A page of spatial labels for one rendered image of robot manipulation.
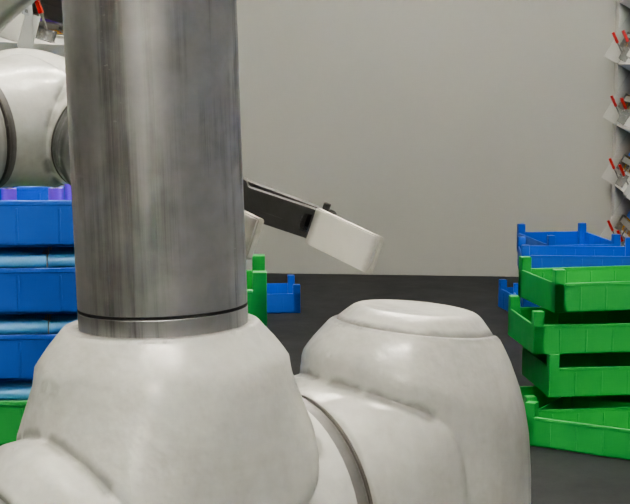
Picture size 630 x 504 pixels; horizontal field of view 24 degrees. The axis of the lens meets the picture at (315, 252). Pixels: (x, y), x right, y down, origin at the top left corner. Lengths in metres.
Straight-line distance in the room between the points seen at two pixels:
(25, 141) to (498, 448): 0.49
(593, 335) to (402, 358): 1.84
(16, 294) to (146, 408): 0.97
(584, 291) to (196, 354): 1.95
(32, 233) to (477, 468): 0.92
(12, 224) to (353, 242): 0.70
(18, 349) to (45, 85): 0.59
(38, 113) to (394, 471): 0.48
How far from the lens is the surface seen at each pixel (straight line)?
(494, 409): 0.94
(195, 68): 0.81
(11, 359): 1.77
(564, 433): 2.68
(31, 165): 1.24
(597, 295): 2.73
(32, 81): 1.24
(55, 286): 1.75
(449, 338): 0.94
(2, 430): 1.79
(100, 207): 0.82
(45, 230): 1.74
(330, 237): 1.14
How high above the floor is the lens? 0.70
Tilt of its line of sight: 7 degrees down
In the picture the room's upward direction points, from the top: straight up
